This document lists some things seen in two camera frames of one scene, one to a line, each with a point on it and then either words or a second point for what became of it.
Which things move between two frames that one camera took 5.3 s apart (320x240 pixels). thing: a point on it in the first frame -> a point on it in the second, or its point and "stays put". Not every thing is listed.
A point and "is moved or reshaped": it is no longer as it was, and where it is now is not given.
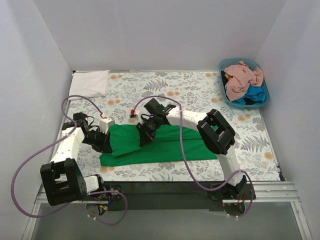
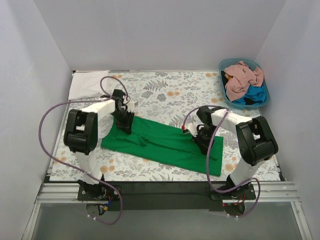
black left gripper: x=102 y=141 -> x=124 y=118
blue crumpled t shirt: x=258 y=93 stays put
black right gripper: x=145 y=132 -> x=203 y=137
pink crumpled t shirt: x=239 y=77 stays put
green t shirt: x=171 y=143 is moved or reshaped
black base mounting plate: x=176 y=195 stays put
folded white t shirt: x=89 y=83 stays put
